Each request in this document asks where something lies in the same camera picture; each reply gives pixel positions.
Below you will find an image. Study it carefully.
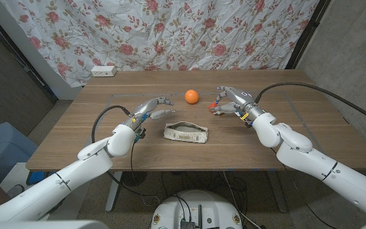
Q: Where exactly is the grey tape outline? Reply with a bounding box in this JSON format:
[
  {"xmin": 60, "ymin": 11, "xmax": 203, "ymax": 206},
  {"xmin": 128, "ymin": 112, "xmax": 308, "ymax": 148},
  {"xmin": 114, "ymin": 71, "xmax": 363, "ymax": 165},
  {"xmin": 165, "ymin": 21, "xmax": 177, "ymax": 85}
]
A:
[{"xmin": 73, "ymin": 90, "xmax": 335, "ymax": 169}]

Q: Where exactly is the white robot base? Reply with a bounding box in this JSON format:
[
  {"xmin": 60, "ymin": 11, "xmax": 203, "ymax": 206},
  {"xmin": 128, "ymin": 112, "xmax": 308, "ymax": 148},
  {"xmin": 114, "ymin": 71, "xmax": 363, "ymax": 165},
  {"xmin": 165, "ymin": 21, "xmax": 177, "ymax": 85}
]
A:
[{"xmin": 150, "ymin": 190, "xmax": 243, "ymax": 229}]

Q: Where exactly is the blue plastic bin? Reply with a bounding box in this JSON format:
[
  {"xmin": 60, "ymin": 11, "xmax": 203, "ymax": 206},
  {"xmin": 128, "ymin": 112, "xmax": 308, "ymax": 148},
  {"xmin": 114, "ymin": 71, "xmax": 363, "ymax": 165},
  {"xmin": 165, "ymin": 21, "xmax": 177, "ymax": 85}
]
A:
[{"xmin": 0, "ymin": 121, "xmax": 39, "ymax": 184}]

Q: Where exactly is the black backdrop pole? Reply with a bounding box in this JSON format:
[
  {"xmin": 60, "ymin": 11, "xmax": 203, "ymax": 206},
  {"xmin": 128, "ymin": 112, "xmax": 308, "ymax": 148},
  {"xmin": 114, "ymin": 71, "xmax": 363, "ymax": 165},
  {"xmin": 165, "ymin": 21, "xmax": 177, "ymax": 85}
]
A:
[
  {"xmin": 0, "ymin": 6, "xmax": 58, "ymax": 102},
  {"xmin": 285, "ymin": 0, "xmax": 332, "ymax": 70}
]

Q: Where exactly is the white power strip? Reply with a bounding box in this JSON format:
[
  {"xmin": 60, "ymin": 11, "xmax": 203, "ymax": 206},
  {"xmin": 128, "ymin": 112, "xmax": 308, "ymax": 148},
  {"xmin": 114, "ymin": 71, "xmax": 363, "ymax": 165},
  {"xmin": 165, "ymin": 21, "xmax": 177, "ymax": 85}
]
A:
[{"xmin": 90, "ymin": 65, "xmax": 118, "ymax": 78}]

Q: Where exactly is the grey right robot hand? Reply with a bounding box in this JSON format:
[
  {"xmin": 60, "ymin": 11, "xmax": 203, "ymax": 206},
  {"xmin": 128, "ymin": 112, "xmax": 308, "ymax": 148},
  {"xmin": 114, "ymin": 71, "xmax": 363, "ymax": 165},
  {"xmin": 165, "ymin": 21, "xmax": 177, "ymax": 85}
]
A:
[{"xmin": 208, "ymin": 85, "xmax": 267, "ymax": 124}]

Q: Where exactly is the thin black left wrist cable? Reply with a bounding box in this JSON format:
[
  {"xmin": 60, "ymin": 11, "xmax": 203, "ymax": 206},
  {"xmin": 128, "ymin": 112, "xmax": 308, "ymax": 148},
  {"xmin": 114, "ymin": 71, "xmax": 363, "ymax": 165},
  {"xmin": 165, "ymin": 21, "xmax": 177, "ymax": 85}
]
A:
[{"xmin": 129, "ymin": 139, "xmax": 137, "ymax": 172}]

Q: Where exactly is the floral print backdrop curtain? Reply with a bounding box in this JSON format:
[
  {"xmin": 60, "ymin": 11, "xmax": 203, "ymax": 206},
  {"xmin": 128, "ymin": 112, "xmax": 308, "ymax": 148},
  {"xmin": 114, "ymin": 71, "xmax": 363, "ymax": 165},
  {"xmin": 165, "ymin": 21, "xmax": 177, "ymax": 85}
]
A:
[{"xmin": 0, "ymin": 0, "xmax": 320, "ymax": 88}]

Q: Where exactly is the grey shoe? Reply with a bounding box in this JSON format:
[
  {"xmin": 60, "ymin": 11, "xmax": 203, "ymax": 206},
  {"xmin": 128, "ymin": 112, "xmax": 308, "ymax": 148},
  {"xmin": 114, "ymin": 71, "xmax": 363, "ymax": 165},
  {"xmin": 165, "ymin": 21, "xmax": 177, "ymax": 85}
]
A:
[{"xmin": 6, "ymin": 184, "xmax": 25, "ymax": 198}]

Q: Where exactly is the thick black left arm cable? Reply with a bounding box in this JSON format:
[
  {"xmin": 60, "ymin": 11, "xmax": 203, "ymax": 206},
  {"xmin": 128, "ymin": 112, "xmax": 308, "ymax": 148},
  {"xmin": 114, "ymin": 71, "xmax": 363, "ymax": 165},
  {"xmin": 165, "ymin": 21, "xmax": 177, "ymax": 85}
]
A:
[{"xmin": 90, "ymin": 105, "xmax": 132, "ymax": 144}]

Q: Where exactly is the white table leg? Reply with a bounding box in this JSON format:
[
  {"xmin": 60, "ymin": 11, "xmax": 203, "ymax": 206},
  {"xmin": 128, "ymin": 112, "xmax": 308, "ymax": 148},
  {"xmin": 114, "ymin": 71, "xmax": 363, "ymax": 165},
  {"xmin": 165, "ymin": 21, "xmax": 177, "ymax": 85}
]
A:
[{"xmin": 105, "ymin": 170, "xmax": 123, "ymax": 213}]

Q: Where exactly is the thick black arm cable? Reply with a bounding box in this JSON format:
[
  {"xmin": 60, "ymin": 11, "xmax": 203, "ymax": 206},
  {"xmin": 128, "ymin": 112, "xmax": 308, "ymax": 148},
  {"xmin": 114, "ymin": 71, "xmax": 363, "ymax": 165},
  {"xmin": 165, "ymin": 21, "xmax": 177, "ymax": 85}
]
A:
[
  {"xmin": 90, "ymin": 105, "xmax": 132, "ymax": 144},
  {"xmin": 255, "ymin": 81, "xmax": 366, "ymax": 129}
]

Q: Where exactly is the white robot torso edge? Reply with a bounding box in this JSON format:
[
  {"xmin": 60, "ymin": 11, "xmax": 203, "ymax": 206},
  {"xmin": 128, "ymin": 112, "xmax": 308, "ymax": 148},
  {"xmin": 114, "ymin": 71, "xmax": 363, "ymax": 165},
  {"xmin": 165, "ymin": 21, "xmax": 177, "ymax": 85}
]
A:
[{"xmin": 0, "ymin": 219, "xmax": 109, "ymax": 229}]

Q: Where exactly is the orange fruit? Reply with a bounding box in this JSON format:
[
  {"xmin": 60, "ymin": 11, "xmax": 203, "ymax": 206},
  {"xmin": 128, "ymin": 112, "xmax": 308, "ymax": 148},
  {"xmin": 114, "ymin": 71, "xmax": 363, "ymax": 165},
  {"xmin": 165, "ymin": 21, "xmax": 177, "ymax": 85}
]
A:
[{"xmin": 184, "ymin": 89, "xmax": 200, "ymax": 105}]

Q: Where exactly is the white and blue floor box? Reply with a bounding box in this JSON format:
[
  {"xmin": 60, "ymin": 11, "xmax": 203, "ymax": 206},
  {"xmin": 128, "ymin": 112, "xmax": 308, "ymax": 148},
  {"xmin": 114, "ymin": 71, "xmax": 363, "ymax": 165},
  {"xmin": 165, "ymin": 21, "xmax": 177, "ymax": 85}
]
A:
[{"xmin": 0, "ymin": 162, "xmax": 53, "ymax": 195}]

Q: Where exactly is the grey table leg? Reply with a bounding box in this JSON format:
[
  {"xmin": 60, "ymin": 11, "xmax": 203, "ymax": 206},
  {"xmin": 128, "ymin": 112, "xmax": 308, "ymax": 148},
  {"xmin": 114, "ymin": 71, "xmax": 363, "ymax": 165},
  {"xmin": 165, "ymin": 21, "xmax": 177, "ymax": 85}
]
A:
[{"xmin": 267, "ymin": 170, "xmax": 288, "ymax": 213}]

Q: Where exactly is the beige patterned pen bag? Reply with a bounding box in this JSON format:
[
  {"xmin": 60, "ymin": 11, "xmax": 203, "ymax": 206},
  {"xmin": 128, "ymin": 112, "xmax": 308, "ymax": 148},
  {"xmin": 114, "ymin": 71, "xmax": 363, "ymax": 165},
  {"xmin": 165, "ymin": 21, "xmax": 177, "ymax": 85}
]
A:
[{"xmin": 163, "ymin": 121, "xmax": 209, "ymax": 144}]

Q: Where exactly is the black round disc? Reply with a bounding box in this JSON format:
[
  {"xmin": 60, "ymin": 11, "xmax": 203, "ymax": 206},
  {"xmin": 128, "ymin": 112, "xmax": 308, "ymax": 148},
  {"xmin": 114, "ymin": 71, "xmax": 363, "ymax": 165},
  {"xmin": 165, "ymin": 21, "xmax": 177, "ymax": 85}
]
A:
[{"xmin": 121, "ymin": 170, "xmax": 148, "ymax": 188}]

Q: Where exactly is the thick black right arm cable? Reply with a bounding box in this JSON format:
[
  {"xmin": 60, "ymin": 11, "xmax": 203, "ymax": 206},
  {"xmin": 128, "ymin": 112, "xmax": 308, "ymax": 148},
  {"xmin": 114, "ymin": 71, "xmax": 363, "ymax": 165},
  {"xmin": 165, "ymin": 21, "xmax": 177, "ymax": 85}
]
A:
[{"xmin": 255, "ymin": 81, "xmax": 366, "ymax": 129}]

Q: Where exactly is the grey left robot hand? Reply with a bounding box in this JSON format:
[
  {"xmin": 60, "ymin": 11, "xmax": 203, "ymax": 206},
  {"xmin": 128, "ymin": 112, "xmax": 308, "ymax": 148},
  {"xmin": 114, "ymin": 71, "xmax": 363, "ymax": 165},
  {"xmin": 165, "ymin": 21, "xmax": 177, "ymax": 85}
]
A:
[{"xmin": 124, "ymin": 97, "xmax": 177, "ymax": 130}]

